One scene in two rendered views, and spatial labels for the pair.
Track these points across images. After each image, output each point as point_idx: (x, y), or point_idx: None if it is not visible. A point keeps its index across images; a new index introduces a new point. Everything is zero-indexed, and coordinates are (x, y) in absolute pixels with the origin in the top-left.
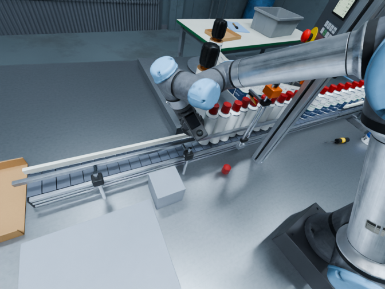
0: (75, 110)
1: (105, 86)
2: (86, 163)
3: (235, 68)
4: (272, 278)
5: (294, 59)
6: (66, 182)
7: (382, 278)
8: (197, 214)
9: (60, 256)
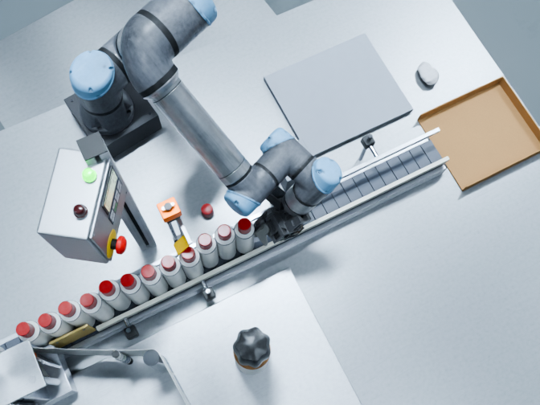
0: (461, 297)
1: (444, 381)
2: None
3: (246, 160)
4: None
5: (206, 110)
6: (404, 159)
7: None
8: (250, 149)
9: (376, 100)
